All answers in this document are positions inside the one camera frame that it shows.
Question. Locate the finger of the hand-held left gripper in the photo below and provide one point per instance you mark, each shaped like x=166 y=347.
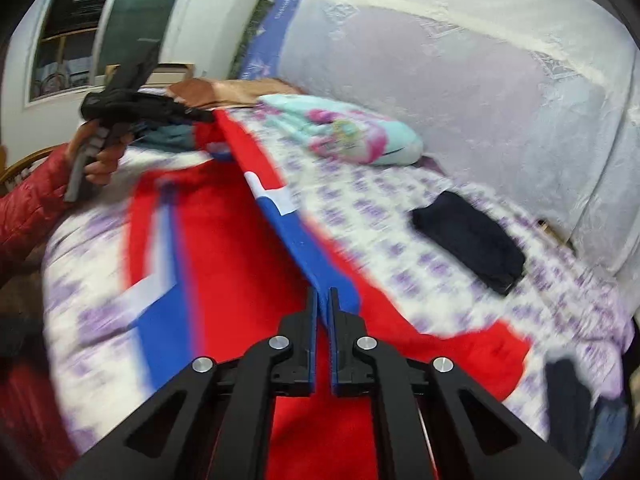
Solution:
x=192 y=114

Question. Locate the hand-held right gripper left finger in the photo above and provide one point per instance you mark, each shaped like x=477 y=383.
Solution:
x=312 y=325

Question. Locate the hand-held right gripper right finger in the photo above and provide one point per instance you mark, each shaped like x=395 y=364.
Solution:
x=334 y=332

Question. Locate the red pants blue white stripes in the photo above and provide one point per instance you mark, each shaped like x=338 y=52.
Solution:
x=225 y=240

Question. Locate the person's left forearm red sleeve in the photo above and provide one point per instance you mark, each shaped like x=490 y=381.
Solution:
x=30 y=210

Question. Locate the person's left hand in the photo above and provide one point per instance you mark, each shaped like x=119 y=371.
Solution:
x=102 y=164

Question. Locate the dark teal cloth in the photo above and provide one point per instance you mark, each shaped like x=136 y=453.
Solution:
x=170 y=138

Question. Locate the brown cloth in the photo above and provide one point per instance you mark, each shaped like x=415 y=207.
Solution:
x=225 y=91

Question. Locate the dark glass door panel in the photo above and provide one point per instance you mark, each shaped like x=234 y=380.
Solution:
x=135 y=10

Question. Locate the blue printed blanket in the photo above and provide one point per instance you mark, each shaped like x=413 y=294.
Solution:
x=272 y=35

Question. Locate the purple floral bed sheet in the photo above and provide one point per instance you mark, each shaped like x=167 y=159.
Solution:
x=375 y=225

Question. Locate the wooden chair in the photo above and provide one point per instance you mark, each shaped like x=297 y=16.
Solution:
x=20 y=162

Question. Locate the teal pink floral pillow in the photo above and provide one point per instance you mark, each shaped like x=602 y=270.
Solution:
x=340 y=130

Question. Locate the black folded cloth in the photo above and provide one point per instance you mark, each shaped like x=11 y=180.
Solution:
x=470 y=240

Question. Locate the white lace cover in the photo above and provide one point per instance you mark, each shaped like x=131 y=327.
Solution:
x=450 y=60

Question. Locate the blue-grey cloth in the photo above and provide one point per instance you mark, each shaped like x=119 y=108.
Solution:
x=607 y=435

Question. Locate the person's red jacket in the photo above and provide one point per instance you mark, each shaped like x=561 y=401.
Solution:
x=30 y=410

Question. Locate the window with wooden frame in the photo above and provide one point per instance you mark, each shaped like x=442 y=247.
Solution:
x=65 y=35

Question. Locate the wooden bed frame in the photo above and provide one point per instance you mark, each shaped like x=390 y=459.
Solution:
x=555 y=234

